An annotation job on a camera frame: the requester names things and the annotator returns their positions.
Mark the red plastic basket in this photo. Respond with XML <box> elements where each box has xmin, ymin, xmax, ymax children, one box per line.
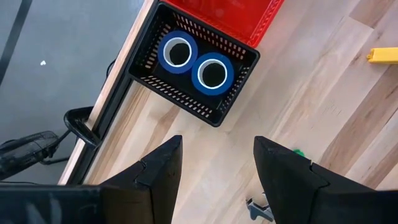
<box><xmin>161</xmin><ymin>0</ymin><xmax>285</xmax><ymax>49</ymax></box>

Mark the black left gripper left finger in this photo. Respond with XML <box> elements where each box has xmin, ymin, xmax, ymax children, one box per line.
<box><xmin>99</xmin><ymin>134</ymin><xmax>183</xmax><ymax>224</ymax></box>

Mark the yellow cylinder block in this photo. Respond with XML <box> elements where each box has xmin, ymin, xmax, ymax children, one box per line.
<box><xmin>366</xmin><ymin>47</ymin><xmax>398</xmax><ymax>65</ymax></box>

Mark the black metal table frame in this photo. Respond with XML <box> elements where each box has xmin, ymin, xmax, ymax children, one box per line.
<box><xmin>64</xmin><ymin>58</ymin><xmax>138</xmax><ymax>186</ymax></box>

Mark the blue tape roll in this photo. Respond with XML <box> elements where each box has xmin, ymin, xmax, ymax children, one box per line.
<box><xmin>157</xmin><ymin>30</ymin><xmax>199</xmax><ymax>75</ymax></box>
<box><xmin>191</xmin><ymin>52</ymin><xmax>236</xmax><ymax>96</ymax></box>

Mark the black plastic basket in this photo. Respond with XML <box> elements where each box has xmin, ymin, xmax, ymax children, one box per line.
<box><xmin>127</xmin><ymin>0</ymin><xmax>261</xmax><ymax>128</ymax></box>

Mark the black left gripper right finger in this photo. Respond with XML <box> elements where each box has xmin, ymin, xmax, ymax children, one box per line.
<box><xmin>252</xmin><ymin>135</ymin><xmax>398</xmax><ymax>224</ymax></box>

